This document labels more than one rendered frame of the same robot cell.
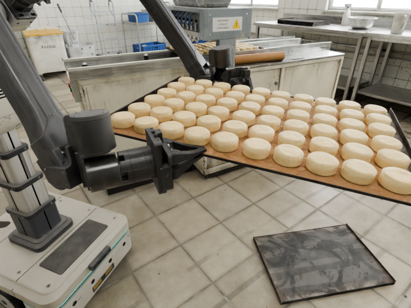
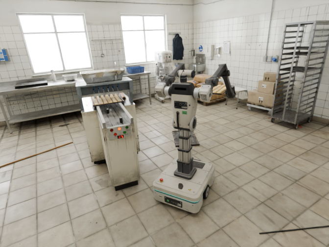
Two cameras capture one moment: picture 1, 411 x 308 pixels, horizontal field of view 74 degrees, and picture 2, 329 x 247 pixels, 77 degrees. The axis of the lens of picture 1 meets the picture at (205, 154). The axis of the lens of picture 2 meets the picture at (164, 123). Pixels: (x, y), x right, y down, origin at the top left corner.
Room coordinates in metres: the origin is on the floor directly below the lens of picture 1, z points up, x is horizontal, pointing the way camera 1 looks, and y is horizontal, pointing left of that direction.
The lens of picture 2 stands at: (0.89, 2.75, 1.65)
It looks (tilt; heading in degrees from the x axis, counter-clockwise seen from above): 22 degrees down; 278
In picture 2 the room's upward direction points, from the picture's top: 3 degrees counter-clockwise
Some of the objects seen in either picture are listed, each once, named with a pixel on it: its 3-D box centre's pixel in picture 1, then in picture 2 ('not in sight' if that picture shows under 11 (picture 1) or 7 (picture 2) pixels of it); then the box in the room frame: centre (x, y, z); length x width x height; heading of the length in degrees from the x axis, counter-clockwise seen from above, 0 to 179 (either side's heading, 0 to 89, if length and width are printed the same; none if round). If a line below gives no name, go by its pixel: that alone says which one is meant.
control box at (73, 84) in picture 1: (73, 85); (119, 132); (1.64, 0.80, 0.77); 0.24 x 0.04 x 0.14; 29
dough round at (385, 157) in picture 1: (392, 160); not in sight; (0.41, -0.33, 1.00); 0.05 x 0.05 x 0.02
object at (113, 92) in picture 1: (138, 122); (117, 144); (1.82, 0.48, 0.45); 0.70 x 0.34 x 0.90; 119
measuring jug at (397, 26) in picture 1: (399, 22); not in sight; (3.25, -2.10, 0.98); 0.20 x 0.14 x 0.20; 167
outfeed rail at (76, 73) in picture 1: (224, 56); (116, 99); (1.98, -0.13, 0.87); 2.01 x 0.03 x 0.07; 119
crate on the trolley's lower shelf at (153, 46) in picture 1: (150, 49); not in sight; (5.88, 1.13, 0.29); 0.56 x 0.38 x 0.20; 135
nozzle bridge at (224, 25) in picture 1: (199, 33); (105, 93); (2.06, 0.04, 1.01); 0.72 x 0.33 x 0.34; 29
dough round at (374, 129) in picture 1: (380, 131); not in sight; (0.52, -0.37, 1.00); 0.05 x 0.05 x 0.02
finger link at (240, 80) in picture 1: (244, 91); not in sight; (0.82, -0.12, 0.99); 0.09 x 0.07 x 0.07; 24
